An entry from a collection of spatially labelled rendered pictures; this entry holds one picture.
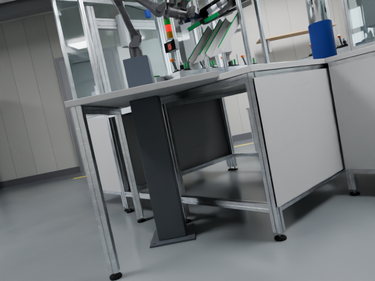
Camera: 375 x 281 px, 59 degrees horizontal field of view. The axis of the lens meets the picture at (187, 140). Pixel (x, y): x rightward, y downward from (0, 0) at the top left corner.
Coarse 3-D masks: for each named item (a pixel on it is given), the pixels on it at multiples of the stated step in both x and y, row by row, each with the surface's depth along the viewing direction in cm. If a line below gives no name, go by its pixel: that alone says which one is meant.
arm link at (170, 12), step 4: (168, 4) 191; (172, 4) 191; (168, 8) 191; (172, 8) 191; (176, 8) 192; (168, 12) 190; (172, 12) 191; (176, 12) 192; (164, 16) 191; (168, 16) 191; (172, 16) 193
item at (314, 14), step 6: (306, 0) 229; (312, 0) 225; (318, 0) 224; (324, 0) 224; (306, 6) 231; (312, 6) 226; (318, 6) 224; (324, 6) 224; (312, 12) 227; (318, 12) 225; (324, 12) 224; (312, 18) 227; (318, 18) 225; (324, 18) 225
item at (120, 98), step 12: (216, 72) 147; (156, 84) 147; (168, 84) 147; (180, 84) 147; (192, 84) 160; (204, 84) 175; (96, 96) 148; (108, 96) 148; (120, 96) 148; (132, 96) 161; (144, 96) 176
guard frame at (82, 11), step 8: (80, 0) 269; (88, 0) 328; (96, 0) 333; (104, 0) 339; (80, 8) 268; (56, 16) 306; (56, 24) 307; (88, 32) 271; (88, 40) 271; (88, 48) 272; (64, 56) 309; (96, 64) 274; (200, 64) 352; (96, 72) 273; (96, 80) 273; (72, 88) 311
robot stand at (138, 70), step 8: (144, 56) 184; (128, 64) 184; (136, 64) 184; (144, 64) 184; (128, 72) 185; (136, 72) 185; (144, 72) 185; (152, 72) 196; (128, 80) 185; (136, 80) 185; (144, 80) 185; (152, 80) 186; (128, 88) 186
